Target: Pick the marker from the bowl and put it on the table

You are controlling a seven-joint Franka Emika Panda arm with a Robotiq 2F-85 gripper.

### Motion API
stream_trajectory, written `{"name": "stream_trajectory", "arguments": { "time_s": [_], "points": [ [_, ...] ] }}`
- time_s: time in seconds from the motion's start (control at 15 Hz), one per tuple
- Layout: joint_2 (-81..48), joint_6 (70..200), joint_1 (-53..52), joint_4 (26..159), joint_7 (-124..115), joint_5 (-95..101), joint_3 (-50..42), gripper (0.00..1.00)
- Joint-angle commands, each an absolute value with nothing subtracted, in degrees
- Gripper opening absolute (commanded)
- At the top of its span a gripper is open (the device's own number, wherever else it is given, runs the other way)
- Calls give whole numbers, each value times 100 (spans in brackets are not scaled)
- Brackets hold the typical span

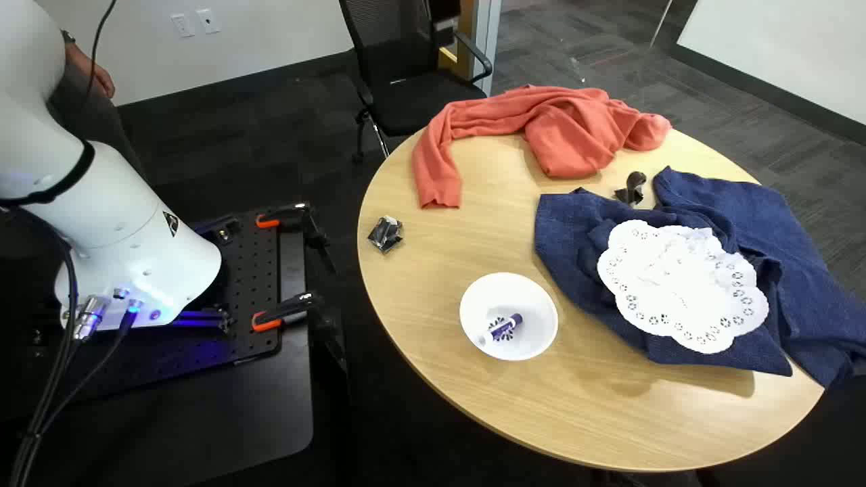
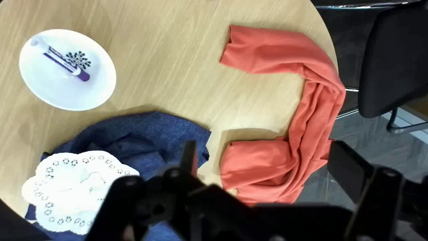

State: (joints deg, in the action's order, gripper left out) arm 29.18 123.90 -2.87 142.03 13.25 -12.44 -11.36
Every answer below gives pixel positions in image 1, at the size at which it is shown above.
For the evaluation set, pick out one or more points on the purple marker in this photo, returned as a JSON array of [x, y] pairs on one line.
[[507, 327]]

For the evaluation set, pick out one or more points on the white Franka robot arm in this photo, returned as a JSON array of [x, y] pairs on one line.
[[110, 217]]

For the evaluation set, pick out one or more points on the white bowl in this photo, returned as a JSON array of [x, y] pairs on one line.
[[531, 312]]

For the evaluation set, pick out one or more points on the small black binder clip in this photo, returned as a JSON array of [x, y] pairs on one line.
[[386, 235]]

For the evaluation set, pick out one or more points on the orange black clamp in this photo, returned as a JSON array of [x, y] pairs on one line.
[[283, 217], [285, 312]]

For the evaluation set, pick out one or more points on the black office chair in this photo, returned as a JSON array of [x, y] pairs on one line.
[[410, 86]]

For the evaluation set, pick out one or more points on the orange cloth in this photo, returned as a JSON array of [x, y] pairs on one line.
[[570, 130]]

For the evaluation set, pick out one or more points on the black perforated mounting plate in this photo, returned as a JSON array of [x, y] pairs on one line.
[[259, 272]]

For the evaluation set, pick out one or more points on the small dark clip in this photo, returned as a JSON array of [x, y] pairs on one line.
[[632, 189]]

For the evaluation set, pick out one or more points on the white paper doily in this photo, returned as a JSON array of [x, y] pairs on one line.
[[680, 285]]

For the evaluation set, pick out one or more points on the black robot stand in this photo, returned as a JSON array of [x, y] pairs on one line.
[[199, 424]]

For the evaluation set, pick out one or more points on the dark blue cloth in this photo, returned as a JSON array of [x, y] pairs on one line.
[[803, 272]]

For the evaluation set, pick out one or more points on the white wall outlet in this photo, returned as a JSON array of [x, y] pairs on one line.
[[209, 20], [185, 25]]

